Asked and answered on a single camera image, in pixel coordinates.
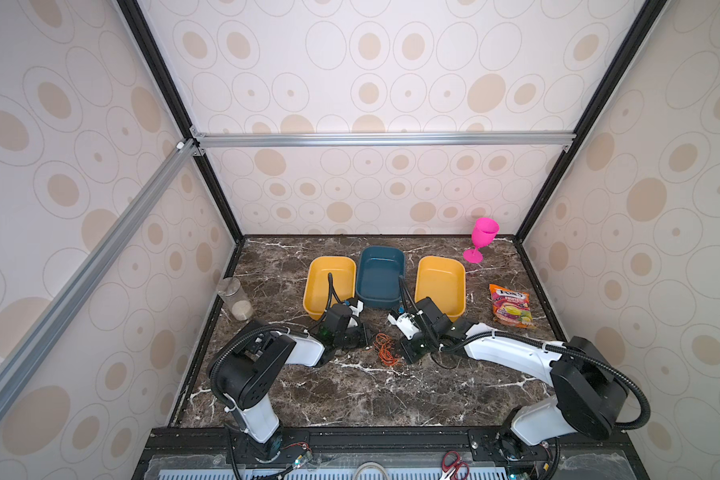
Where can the left yellow plastic bin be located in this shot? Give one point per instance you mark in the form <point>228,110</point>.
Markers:
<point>343,271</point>

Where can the diagonal aluminium rail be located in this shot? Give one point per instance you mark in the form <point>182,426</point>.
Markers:
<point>24,360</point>

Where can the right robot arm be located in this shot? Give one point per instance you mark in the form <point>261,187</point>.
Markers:
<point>591,397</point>

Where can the red handled scissors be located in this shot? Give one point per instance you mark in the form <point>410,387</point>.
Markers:
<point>454,467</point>

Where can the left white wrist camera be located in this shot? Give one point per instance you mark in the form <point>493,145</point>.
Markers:
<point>355,305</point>

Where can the teal plastic bin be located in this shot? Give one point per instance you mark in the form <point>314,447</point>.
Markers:
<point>379,270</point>

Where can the clear jar with white powder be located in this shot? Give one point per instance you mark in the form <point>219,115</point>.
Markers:
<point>233,295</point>

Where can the pink plastic goblet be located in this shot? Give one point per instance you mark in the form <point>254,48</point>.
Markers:
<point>483,234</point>

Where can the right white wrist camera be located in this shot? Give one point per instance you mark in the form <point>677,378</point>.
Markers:
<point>405,323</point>

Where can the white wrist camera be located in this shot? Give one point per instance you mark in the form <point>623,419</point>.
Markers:
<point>405,323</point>
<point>355,305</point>

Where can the horizontal aluminium rail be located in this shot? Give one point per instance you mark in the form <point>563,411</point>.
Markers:
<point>203,141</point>

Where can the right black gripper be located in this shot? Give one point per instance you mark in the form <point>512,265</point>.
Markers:
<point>406,352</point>

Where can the right yellow plastic bin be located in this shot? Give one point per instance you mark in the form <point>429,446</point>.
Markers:
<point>443,280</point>

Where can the colourful snack bag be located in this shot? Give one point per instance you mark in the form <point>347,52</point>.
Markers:
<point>510,307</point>

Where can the yellow plastic bin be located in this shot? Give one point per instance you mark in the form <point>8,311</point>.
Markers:
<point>343,271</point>
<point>443,280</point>

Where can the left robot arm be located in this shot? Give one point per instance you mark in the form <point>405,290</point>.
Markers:
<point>243,371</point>

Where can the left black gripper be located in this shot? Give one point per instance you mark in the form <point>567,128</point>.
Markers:
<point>362,335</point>

